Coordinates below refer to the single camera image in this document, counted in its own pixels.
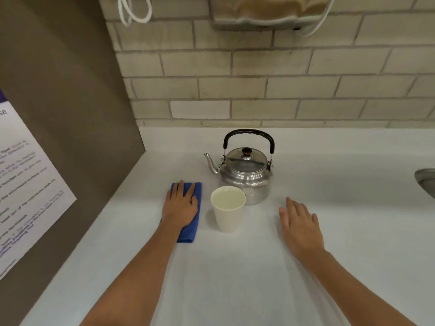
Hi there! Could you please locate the brown side panel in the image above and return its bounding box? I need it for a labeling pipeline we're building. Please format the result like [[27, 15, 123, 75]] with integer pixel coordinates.
[[0, 0, 147, 326]]

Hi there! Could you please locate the person's left forearm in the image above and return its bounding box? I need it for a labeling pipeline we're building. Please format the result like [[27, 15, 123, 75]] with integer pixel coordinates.
[[79, 223, 179, 326]]

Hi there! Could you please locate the person's right hand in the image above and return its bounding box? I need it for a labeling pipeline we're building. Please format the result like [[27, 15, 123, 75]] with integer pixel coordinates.
[[278, 197, 326, 262]]

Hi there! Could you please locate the silver metal kettle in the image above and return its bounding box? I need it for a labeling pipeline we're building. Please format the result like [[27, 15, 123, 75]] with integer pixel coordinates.
[[203, 129, 275, 206]]

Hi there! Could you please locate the white dispenser cable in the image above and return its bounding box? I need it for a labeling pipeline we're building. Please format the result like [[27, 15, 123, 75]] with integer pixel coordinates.
[[299, 0, 337, 37]]

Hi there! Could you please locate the white printed paper notice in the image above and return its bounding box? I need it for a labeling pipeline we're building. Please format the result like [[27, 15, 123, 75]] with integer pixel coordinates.
[[0, 89, 77, 281]]

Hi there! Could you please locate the wall-mounted metal dispenser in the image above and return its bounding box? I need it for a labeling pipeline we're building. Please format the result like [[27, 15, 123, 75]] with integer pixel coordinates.
[[208, 0, 336, 32]]

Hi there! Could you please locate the person's left hand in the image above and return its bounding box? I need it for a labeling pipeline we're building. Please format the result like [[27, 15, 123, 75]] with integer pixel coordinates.
[[161, 180, 200, 232]]

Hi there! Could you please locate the white looped cable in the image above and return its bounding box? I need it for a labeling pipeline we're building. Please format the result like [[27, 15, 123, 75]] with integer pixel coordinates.
[[118, 0, 153, 27]]

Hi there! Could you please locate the white paper cup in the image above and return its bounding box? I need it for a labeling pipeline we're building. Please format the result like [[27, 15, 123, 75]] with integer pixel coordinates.
[[210, 186, 247, 234]]

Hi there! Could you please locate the person's right forearm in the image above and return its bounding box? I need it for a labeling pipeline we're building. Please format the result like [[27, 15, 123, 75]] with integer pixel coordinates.
[[301, 249, 418, 326]]

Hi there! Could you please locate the blue folded cloth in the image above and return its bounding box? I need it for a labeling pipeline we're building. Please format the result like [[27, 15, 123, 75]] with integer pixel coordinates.
[[160, 182, 203, 244]]

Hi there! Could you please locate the silver kettle lid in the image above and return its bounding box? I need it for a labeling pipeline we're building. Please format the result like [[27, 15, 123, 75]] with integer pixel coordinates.
[[226, 147, 269, 174]]

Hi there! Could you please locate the metal sink rim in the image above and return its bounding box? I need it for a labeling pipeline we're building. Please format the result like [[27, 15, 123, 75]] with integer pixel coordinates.
[[414, 168, 435, 200]]

